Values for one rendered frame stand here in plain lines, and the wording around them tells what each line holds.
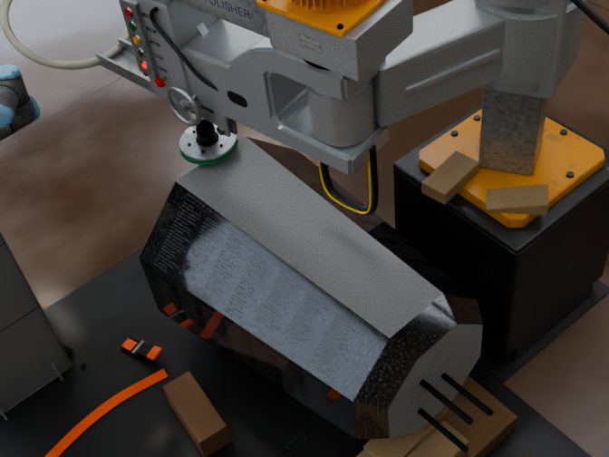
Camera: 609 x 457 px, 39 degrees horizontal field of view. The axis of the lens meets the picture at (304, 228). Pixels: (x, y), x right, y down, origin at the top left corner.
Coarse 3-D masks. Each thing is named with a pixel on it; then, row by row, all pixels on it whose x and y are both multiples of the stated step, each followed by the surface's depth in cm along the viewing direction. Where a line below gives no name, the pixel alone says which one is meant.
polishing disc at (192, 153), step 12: (216, 132) 315; (180, 144) 314; (192, 144) 313; (204, 144) 311; (216, 144) 312; (228, 144) 311; (192, 156) 309; (204, 156) 308; (216, 156) 307; (228, 156) 310
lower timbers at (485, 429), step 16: (464, 384) 320; (464, 400) 316; (480, 400) 315; (496, 400) 314; (448, 416) 312; (480, 416) 310; (496, 416) 310; (512, 416) 309; (464, 432) 307; (480, 432) 306; (496, 432) 306; (512, 432) 314; (480, 448) 302
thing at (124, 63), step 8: (120, 40) 320; (128, 48) 320; (104, 56) 314; (120, 56) 320; (128, 56) 320; (104, 64) 316; (112, 64) 312; (120, 64) 310; (128, 64) 316; (136, 64) 316; (120, 72) 312; (128, 72) 308; (136, 72) 306; (136, 80) 308; (144, 80) 304; (208, 112) 289; (208, 120) 292; (232, 120) 287; (232, 128) 285
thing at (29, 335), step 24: (0, 240) 297; (0, 264) 302; (0, 288) 308; (24, 288) 316; (0, 312) 314; (24, 312) 322; (0, 336) 320; (24, 336) 329; (48, 336) 337; (0, 360) 327; (24, 360) 335; (48, 360) 344; (0, 384) 334; (24, 384) 343; (0, 408) 340
